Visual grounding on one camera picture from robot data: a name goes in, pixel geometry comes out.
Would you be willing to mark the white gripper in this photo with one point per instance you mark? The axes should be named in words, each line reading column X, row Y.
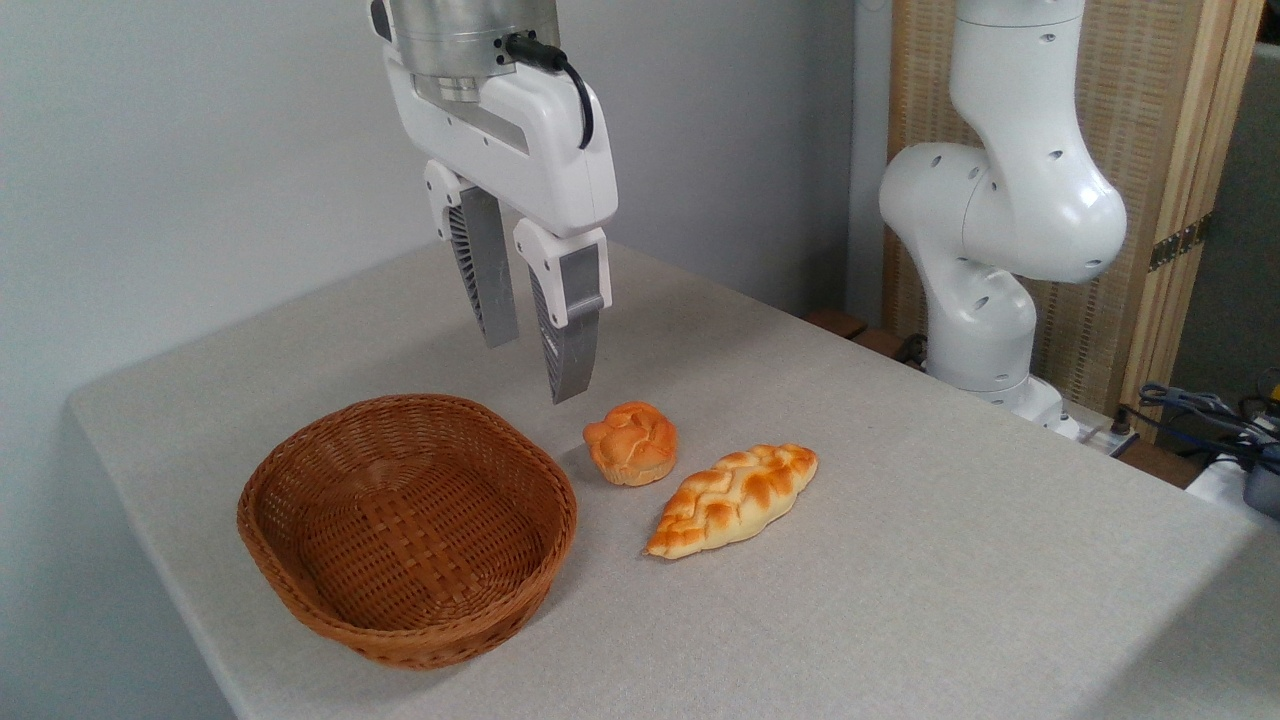
column 540, row 150

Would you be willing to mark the round orange bread bun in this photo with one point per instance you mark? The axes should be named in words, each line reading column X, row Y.
column 632, row 445

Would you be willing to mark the brown wicker basket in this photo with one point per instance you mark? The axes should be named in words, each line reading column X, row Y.
column 410, row 530

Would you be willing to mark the long braided bread loaf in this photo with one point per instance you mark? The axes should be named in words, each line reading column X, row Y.
column 735, row 495

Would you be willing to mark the brown wooden block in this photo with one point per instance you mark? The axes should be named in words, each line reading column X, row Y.
column 836, row 322
column 880, row 343

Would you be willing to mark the grey tablecloth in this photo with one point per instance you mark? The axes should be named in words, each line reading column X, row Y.
column 850, row 560

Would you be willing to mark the brass screen hinge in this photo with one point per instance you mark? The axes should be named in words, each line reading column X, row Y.
column 1180, row 242

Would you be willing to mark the wooden folding screen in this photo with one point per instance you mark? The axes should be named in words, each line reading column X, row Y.
column 1160, row 110

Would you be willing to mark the grey box device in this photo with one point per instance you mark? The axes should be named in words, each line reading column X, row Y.
column 1265, row 485

